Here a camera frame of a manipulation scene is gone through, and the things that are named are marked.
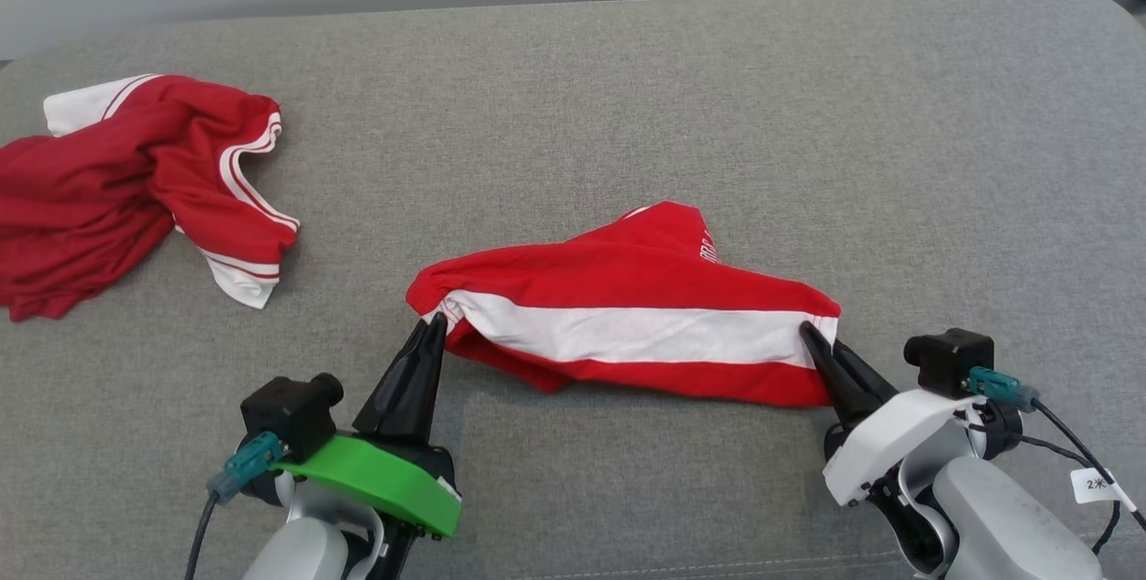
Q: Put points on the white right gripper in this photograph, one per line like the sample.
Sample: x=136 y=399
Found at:
x=882 y=441

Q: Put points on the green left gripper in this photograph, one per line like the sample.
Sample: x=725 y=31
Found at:
x=376 y=477

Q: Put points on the red white sports shorts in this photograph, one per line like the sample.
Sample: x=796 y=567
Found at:
x=627 y=276

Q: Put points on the red white basketball jersey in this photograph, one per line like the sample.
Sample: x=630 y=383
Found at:
x=89 y=195

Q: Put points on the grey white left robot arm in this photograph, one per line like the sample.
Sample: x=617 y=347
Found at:
x=300 y=553

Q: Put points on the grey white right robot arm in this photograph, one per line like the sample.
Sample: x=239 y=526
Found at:
x=994 y=526

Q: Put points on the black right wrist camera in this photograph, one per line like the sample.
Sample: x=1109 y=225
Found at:
x=949 y=361

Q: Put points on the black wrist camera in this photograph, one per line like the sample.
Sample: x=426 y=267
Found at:
x=286 y=414
x=949 y=361

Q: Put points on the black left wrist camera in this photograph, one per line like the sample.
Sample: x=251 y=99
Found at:
x=286 y=414

